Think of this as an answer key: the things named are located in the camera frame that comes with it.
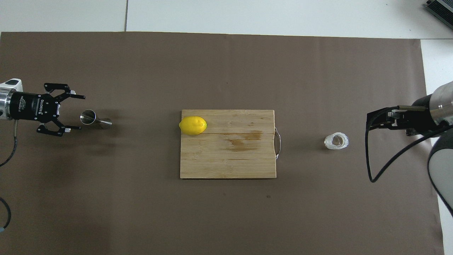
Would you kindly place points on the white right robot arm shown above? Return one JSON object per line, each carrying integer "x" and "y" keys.
{"x": 442, "y": 163}

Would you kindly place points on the yellow lemon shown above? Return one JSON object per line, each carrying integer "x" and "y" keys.
{"x": 193, "y": 125}

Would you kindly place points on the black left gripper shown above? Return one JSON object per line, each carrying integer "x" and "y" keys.
{"x": 32, "y": 106}

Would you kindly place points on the steel double jigger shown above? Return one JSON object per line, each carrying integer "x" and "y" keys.
{"x": 88, "y": 117}

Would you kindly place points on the wooden cutting board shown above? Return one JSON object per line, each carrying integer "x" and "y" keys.
{"x": 226, "y": 156}

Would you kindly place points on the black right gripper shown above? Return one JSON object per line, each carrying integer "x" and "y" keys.
{"x": 421, "y": 118}

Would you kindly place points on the brown paper table mat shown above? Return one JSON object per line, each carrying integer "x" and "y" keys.
{"x": 141, "y": 212}

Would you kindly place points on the grey ribbed metal box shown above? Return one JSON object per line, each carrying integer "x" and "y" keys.
{"x": 442, "y": 7}

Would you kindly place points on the small clear glass cup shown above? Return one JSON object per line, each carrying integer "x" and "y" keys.
{"x": 336, "y": 141}

